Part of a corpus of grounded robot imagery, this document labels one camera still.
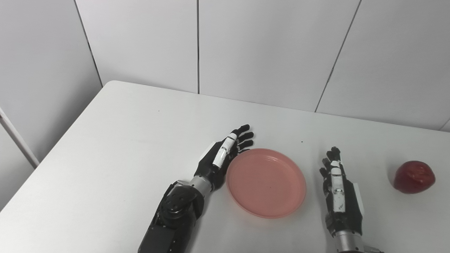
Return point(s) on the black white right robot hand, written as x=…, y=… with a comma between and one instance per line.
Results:
x=344, y=207

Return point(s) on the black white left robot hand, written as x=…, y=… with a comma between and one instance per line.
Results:
x=211, y=165

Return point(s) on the pink plastic plate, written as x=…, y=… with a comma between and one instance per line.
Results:
x=266, y=182

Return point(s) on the red apple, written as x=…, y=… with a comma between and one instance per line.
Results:
x=414, y=176

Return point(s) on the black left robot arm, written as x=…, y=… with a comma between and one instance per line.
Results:
x=175, y=218

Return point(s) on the white partition post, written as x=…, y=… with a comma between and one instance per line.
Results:
x=17, y=138

